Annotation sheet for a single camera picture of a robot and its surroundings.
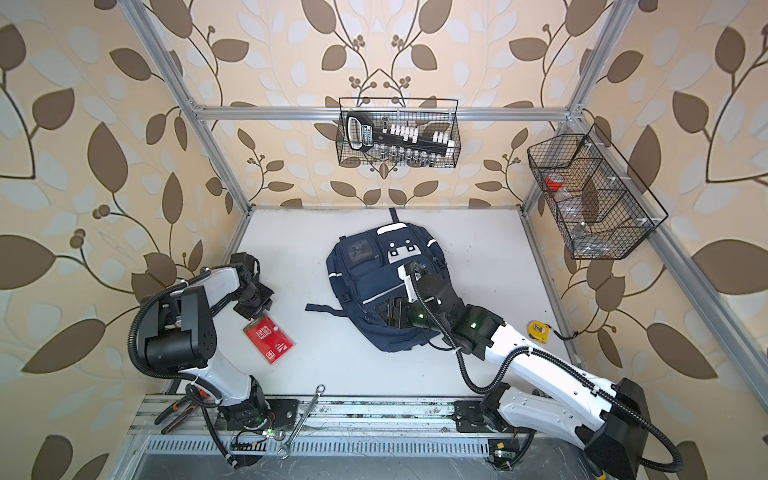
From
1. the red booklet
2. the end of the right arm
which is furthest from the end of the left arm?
the end of the right arm

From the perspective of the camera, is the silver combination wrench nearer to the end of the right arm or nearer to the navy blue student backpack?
the navy blue student backpack

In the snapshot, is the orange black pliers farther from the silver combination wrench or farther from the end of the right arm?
the end of the right arm

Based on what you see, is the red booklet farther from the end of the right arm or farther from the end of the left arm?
the end of the right arm

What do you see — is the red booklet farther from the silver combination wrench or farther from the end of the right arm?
the end of the right arm

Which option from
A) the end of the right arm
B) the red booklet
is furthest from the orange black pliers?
the end of the right arm

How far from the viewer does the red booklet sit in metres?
0.86

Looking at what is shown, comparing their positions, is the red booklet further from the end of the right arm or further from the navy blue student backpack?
the end of the right arm

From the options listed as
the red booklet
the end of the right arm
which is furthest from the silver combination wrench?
the end of the right arm

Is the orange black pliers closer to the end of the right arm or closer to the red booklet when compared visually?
the red booklet

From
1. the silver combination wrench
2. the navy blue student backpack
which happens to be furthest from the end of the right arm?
the silver combination wrench

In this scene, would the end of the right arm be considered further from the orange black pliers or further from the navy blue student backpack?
the orange black pliers
